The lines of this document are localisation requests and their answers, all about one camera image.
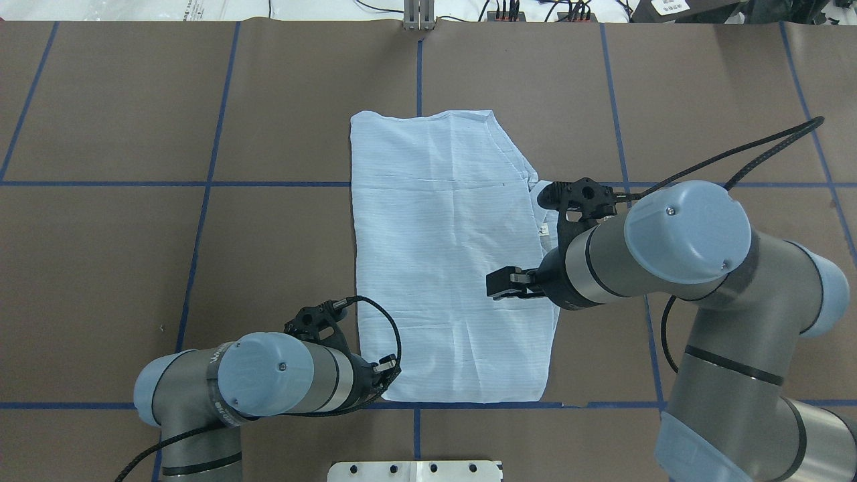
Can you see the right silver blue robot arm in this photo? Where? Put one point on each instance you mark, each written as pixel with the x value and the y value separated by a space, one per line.
pixel 727 418

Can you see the light blue button-up shirt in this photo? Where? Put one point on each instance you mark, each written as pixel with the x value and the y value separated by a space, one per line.
pixel 438 203

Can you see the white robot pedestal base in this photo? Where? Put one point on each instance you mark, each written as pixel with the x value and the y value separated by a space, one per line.
pixel 453 470

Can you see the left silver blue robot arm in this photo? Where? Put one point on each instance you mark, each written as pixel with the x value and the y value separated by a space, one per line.
pixel 200 399

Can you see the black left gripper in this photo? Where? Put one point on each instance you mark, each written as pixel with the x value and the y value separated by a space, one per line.
pixel 362 375

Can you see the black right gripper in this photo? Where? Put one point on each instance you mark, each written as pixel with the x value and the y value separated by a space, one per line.
pixel 553 277

